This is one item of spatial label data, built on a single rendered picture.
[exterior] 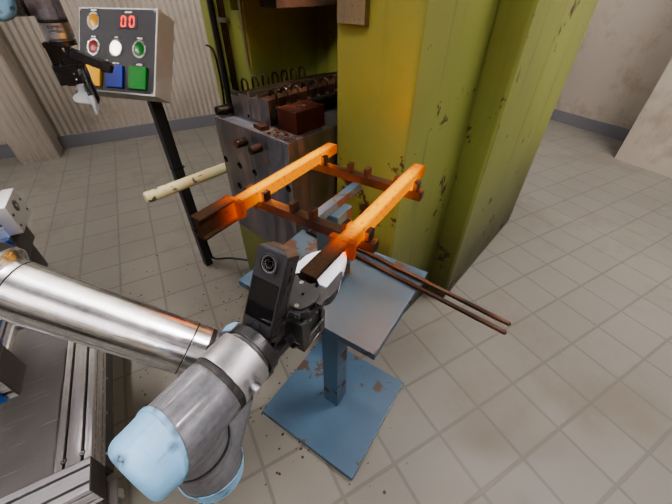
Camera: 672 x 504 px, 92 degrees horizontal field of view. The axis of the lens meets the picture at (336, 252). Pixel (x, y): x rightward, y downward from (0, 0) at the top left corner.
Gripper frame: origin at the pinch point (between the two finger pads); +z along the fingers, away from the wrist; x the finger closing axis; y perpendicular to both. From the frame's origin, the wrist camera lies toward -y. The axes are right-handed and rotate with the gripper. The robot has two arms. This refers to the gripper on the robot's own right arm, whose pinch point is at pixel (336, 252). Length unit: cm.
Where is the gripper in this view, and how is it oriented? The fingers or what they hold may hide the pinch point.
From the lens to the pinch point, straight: 51.2
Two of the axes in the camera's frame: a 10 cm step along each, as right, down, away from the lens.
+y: -0.1, 7.7, 6.4
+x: 8.5, 3.5, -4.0
